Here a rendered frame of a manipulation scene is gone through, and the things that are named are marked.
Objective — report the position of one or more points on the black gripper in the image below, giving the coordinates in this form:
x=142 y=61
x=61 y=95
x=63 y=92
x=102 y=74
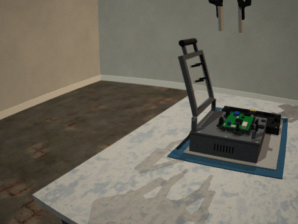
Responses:
x=219 y=9

